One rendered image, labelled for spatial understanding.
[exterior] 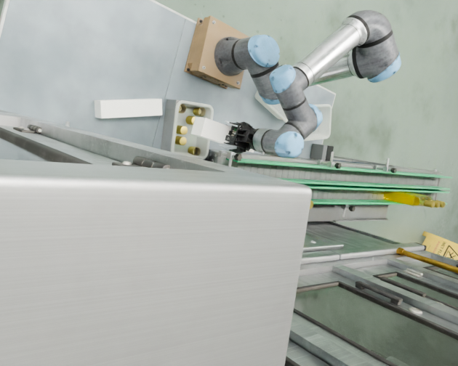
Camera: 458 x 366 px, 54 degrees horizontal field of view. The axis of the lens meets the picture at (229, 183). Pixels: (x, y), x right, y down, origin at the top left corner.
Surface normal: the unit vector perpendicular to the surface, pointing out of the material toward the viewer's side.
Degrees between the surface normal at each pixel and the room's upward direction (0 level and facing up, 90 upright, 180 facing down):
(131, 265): 0
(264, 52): 10
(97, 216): 0
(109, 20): 0
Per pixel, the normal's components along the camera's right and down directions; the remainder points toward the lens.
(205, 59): 0.64, 0.11
